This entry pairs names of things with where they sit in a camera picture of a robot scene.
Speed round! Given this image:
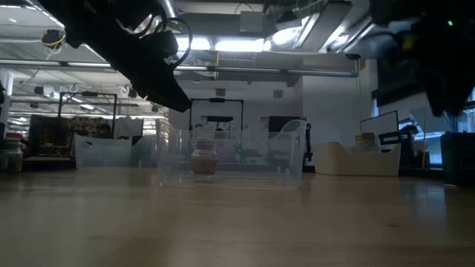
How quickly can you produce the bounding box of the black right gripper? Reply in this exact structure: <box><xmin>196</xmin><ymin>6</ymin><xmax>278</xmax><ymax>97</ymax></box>
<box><xmin>411</xmin><ymin>25</ymin><xmax>475</xmax><ymax>118</ymax></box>

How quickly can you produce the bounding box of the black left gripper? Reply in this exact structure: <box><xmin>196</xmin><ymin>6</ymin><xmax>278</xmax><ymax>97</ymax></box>
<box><xmin>111</xmin><ymin>31</ymin><xmax>193</xmax><ymax>113</ymax></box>

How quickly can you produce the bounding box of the glass spice jar barcode label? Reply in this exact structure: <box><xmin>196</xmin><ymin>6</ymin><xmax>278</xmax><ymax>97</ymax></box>
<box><xmin>191</xmin><ymin>136</ymin><xmax>219</xmax><ymax>177</ymax></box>

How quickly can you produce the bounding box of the white box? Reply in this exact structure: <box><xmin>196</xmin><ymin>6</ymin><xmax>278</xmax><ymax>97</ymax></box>
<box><xmin>113</xmin><ymin>117</ymin><xmax>145</xmax><ymax>139</ymax></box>

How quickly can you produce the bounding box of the black ribbed crate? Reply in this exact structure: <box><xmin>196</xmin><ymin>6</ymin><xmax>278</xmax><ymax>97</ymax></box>
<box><xmin>440</xmin><ymin>132</ymin><xmax>475</xmax><ymax>186</ymax></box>

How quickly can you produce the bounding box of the ceiling light panel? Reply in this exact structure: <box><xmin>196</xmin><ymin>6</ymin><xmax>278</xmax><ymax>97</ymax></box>
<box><xmin>176</xmin><ymin>35</ymin><xmax>212</xmax><ymax>52</ymax></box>
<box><xmin>214</xmin><ymin>37</ymin><xmax>266</xmax><ymax>53</ymax></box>

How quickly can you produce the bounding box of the black desk shelf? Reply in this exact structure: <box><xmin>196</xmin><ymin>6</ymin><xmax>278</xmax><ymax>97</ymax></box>
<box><xmin>378</xmin><ymin>125</ymin><xmax>420</xmax><ymax>145</ymax></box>

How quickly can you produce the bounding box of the translucent frosted plastic bin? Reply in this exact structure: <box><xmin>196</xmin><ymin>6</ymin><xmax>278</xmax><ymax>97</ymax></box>
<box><xmin>73</xmin><ymin>133</ymin><xmax>160</xmax><ymax>169</ymax></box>

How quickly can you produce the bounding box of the horizontal silver pipe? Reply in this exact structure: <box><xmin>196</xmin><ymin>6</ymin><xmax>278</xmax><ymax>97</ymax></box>
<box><xmin>0</xmin><ymin>59</ymin><xmax>359</xmax><ymax>78</ymax></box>

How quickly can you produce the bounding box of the red patterned board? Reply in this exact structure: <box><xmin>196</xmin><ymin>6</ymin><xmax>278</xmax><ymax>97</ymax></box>
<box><xmin>29</xmin><ymin>115</ymin><xmax>112</xmax><ymax>140</ymax></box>

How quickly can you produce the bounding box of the clear plastic bin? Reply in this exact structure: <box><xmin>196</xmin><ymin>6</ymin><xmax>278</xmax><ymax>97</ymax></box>
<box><xmin>157</xmin><ymin>118</ymin><xmax>308</xmax><ymax>190</ymax></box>

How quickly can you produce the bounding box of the white plastic bin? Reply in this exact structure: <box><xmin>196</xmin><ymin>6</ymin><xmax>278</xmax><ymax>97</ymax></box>
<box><xmin>313</xmin><ymin>142</ymin><xmax>402</xmax><ymax>177</ymax></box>

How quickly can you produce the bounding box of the grey ceiling box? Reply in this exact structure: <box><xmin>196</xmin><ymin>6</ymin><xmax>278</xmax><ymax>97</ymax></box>
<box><xmin>239</xmin><ymin>10</ymin><xmax>266</xmax><ymax>35</ymax></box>

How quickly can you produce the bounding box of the white bucket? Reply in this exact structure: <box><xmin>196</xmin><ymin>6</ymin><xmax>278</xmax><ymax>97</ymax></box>
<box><xmin>0</xmin><ymin>150</ymin><xmax>24</xmax><ymax>174</ymax></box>

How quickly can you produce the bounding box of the black metal frame stand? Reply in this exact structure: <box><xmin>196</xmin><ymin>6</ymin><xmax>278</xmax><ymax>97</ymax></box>
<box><xmin>189</xmin><ymin>97</ymin><xmax>245</xmax><ymax>131</ymax></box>

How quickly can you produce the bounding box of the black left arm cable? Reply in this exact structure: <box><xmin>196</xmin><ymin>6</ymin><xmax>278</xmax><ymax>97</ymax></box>
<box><xmin>151</xmin><ymin>16</ymin><xmax>194</xmax><ymax>71</ymax></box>

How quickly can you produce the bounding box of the white board black frame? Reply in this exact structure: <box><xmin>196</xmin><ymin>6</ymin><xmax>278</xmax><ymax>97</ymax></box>
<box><xmin>359</xmin><ymin>110</ymin><xmax>400</xmax><ymax>146</ymax></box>

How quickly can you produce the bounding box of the smooth silver round duct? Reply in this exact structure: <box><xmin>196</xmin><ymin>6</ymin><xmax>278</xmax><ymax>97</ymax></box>
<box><xmin>161</xmin><ymin>0</ymin><xmax>179</xmax><ymax>19</ymax></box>

